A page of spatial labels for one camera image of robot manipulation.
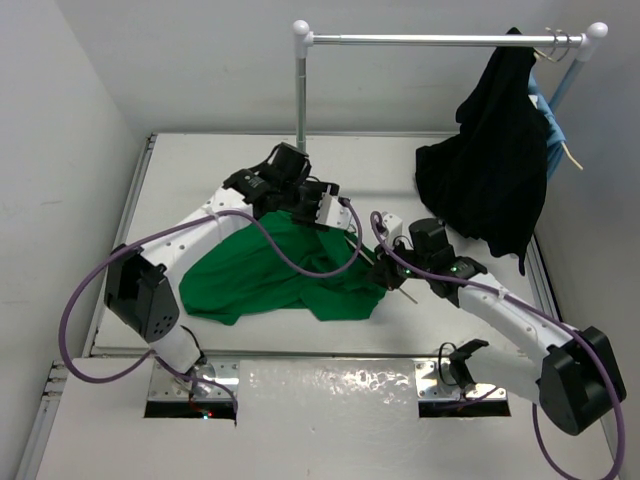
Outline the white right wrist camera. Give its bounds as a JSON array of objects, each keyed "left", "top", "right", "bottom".
[{"left": 378, "top": 212, "right": 403, "bottom": 246}]

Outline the silver clothes rack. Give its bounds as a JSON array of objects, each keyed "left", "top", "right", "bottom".
[{"left": 292, "top": 20, "right": 609, "bottom": 150}]

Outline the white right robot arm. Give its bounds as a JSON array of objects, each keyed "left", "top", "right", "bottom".
[{"left": 370, "top": 212, "right": 627, "bottom": 436}]

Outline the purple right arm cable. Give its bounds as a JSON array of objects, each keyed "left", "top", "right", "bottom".
[{"left": 369, "top": 210, "right": 627, "bottom": 480}]

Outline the black hanging t-shirt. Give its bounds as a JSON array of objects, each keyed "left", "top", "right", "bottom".
[{"left": 415, "top": 47, "right": 550, "bottom": 272}]

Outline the green t-shirt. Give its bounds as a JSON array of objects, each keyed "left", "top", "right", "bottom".
[{"left": 179, "top": 212, "right": 386, "bottom": 326}]

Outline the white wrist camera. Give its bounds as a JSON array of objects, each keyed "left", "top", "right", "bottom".
[
  {"left": 315, "top": 192, "right": 353, "bottom": 230},
  {"left": 378, "top": 212, "right": 403, "bottom": 246}
]

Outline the light blue hanging shirt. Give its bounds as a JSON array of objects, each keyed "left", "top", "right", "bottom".
[{"left": 528, "top": 73, "right": 566, "bottom": 180}]

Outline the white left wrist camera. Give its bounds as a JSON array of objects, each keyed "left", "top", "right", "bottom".
[{"left": 315, "top": 192, "right": 353, "bottom": 230}]

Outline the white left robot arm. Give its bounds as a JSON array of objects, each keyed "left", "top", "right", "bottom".
[{"left": 104, "top": 143, "right": 352, "bottom": 374}]

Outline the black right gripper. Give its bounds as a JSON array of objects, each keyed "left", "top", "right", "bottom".
[{"left": 365, "top": 235, "right": 431, "bottom": 291}]

